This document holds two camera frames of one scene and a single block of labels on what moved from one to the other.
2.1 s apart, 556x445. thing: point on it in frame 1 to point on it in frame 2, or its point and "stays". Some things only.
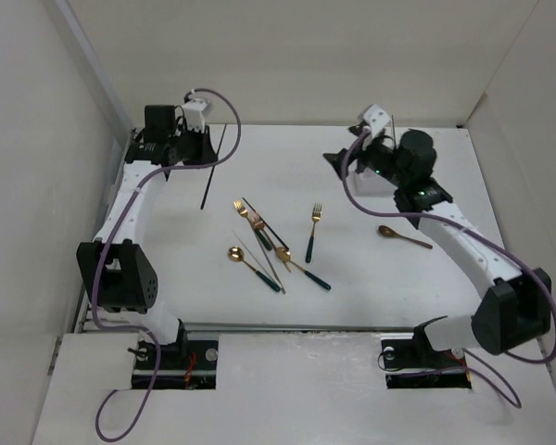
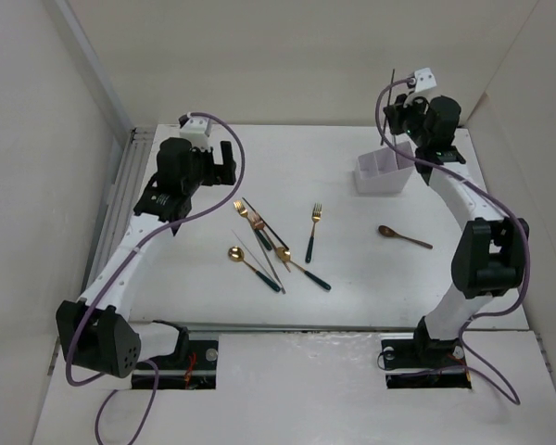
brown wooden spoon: [389, 232] stays
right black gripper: [361, 155] to [398, 109]
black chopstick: [213, 170] to [387, 105]
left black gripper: [207, 154] to [218, 173]
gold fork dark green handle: [316, 217] stays
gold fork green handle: [239, 206] stays
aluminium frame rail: [109, 221] stays
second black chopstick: [260, 219] stays
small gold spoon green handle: [284, 256] stays
